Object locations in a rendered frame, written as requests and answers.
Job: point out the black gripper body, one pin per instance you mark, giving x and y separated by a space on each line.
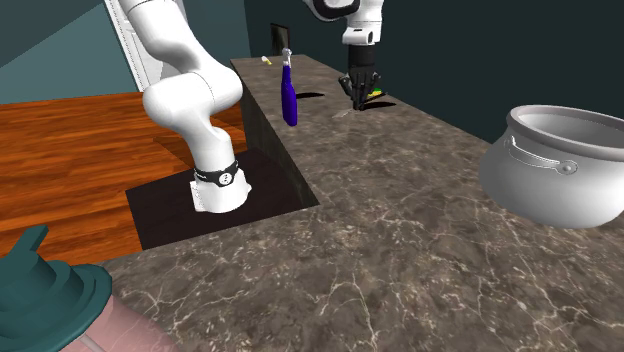
362 62

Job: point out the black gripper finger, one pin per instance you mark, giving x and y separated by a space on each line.
349 88
370 88

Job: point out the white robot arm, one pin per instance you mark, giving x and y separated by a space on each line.
185 83

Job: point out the green and yellow object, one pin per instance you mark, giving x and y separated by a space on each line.
376 92

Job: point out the blue spray bottle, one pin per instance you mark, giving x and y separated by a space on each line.
288 97

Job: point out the dark upright panel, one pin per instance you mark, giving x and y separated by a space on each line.
280 39

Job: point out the small white and yellow object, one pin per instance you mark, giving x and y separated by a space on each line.
266 60

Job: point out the silver metal pot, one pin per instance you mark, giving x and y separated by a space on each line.
556 166

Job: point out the white door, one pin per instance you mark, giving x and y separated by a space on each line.
139 58

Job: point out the dark robot stand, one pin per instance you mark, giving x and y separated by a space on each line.
166 209

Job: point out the pink bottle with teal pump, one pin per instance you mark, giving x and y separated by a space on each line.
46 302

